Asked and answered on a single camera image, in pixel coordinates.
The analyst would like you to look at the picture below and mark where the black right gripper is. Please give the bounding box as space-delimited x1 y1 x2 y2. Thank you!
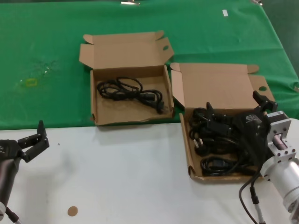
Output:
206 91 279 169

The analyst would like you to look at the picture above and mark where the black power cable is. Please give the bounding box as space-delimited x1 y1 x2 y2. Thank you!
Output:
190 127 246 156
96 77 168 115
190 107 212 128
200 156 260 176

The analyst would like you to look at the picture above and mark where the green tablecloth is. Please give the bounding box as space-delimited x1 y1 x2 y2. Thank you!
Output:
0 1 299 131

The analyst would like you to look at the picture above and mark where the silver corrugated right arm hose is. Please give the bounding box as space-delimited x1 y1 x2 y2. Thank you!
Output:
249 186 266 224

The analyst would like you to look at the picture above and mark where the cardboard box with round hole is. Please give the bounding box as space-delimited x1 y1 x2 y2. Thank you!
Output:
170 62 276 181

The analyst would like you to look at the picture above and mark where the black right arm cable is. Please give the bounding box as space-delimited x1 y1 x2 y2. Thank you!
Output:
238 171 263 224

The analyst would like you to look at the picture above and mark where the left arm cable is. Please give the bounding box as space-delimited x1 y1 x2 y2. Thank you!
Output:
5 206 21 224

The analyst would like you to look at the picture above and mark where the cardboard box with oval hole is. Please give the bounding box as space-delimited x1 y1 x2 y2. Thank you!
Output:
78 29 175 126

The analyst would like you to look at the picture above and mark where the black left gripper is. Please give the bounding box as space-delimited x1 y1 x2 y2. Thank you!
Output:
0 120 50 163

